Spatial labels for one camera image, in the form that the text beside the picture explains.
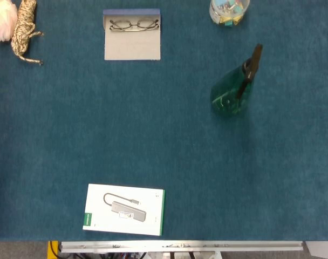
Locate pink bath loofah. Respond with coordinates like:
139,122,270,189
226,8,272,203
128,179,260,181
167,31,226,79
0,0,18,43

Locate open blue glasses case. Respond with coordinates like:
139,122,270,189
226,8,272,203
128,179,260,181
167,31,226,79
102,8,162,62

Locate blue felt table cover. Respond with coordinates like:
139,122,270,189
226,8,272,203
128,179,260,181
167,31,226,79
0,0,328,241

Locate coiled camouflage rope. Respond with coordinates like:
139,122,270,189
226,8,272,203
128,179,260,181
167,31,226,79
10,0,44,66

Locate green spray bottle black trigger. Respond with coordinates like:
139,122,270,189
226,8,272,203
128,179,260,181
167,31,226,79
210,43,263,117

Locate clear jar of binder clips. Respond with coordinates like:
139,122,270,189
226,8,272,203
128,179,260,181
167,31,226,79
209,0,250,27

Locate yellow frame part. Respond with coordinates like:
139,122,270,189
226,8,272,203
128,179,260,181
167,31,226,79
47,240,59,259

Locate thin-framed eyeglasses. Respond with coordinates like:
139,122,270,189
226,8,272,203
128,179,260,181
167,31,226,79
109,17,160,32

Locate aluminium profile rail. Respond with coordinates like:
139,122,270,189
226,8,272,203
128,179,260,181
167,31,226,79
58,241,306,254

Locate white USB hub box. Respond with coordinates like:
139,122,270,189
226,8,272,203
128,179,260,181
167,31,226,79
82,183,166,237

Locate white flat panel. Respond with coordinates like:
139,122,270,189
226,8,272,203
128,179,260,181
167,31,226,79
305,241,328,259

